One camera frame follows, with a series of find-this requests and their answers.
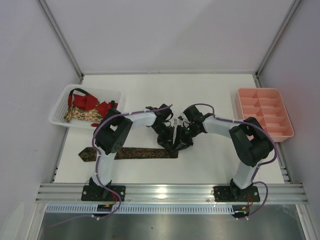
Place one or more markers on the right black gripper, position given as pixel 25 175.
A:
pixel 185 136

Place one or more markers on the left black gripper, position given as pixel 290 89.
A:
pixel 163 136

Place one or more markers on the dark brown patterned tie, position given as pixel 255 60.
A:
pixel 89 154

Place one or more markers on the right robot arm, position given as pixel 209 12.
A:
pixel 251 143

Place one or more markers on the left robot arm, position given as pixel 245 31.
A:
pixel 111 134

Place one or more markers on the pink divided organizer tray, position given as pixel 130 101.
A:
pixel 267 106

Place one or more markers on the red tie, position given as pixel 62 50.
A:
pixel 89 102

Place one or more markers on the white plastic basket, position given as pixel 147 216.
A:
pixel 102 94

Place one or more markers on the beige floral tie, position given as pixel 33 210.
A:
pixel 83 115

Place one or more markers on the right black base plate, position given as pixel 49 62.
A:
pixel 222 193

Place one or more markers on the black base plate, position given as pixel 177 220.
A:
pixel 222 193
pixel 117 191

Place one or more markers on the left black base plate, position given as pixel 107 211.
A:
pixel 117 191

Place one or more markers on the aluminium mounting rail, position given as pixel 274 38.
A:
pixel 195 194

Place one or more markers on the white slotted cable duct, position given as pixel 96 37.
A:
pixel 215 209

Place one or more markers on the right aluminium frame post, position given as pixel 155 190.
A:
pixel 293 9

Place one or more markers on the aluminium frame post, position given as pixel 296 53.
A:
pixel 52 22
pixel 293 9

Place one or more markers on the left aluminium frame post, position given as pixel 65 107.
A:
pixel 52 22

